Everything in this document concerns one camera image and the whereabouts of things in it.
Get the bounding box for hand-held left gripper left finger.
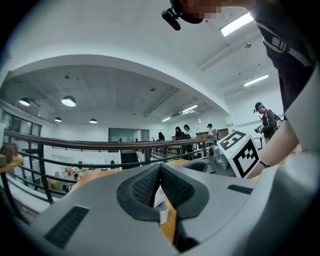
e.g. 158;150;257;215
23;162;180;256

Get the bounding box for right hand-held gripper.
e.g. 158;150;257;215
184;129;261;180

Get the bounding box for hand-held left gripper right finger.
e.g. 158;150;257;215
159;151;320;256

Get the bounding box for white rectangular container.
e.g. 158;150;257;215
152;186;170;225

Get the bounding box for person's right forearm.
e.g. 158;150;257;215
246;119;301;180

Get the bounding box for round wooden side table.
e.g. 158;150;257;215
0;153;25;221

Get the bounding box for brown wooden blocks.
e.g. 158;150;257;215
0;142;19;168

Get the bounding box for person's dark purple top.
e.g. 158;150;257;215
246;0;316;121

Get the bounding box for person's head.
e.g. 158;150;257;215
169;0;224;25

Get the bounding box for grey chest strap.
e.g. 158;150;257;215
256;19;314;68

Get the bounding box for black head camera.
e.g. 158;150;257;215
161;7;182;32

